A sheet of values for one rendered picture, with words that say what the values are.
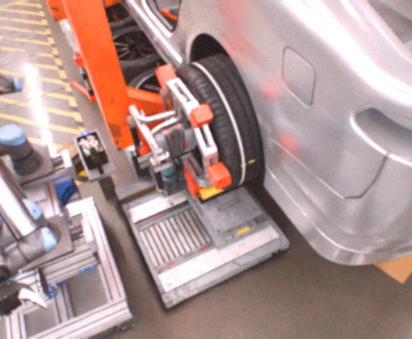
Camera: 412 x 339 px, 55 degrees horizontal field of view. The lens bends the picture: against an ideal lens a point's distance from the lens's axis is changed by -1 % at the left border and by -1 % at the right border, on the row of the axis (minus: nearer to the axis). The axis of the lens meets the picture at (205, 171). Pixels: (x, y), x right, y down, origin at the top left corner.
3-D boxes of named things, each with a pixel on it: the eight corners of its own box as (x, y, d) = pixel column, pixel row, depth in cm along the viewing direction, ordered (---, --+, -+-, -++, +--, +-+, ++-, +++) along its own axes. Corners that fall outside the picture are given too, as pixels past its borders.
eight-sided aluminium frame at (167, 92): (222, 202, 204) (216, 123, 163) (211, 207, 203) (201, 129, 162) (179, 139, 238) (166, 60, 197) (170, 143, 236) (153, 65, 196)
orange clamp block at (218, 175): (221, 171, 187) (231, 184, 181) (207, 177, 185) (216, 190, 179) (221, 161, 182) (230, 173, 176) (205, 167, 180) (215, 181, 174)
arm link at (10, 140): (31, 157, 189) (18, 136, 179) (2, 162, 188) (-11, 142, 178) (34, 140, 197) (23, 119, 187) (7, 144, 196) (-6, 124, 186)
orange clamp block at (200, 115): (210, 123, 175) (214, 117, 166) (194, 129, 173) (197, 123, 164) (203, 109, 175) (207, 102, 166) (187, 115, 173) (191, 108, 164)
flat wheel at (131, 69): (88, 74, 347) (80, 50, 329) (142, 40, 377) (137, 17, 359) (139, 101, 315) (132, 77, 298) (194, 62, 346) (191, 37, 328)
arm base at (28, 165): (14, 179, 194) (6, 166, 186) (12, 160, 203) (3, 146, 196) (45, 169, 197) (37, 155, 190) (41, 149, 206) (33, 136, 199)
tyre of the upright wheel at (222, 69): (254, 189, 229) (288, 144, 167) (217, 206, 224) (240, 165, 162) (204, 96, 246) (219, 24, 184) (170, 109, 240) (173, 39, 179)
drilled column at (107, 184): (119, 194, 288) (103, 155, 257) (106, 200, 286) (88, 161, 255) (115, 186, 295) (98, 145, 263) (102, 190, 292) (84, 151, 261)
